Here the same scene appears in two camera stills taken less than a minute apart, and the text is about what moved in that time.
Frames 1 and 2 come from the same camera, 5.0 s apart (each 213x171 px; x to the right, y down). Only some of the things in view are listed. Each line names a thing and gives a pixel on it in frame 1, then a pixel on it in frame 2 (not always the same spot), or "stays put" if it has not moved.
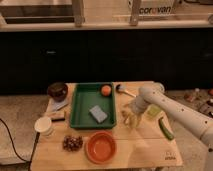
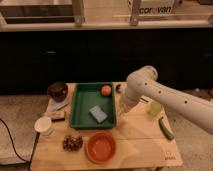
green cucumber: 165,129 stays put
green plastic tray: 85,97 stays put
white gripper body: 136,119 → 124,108
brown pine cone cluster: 72,143 stays put
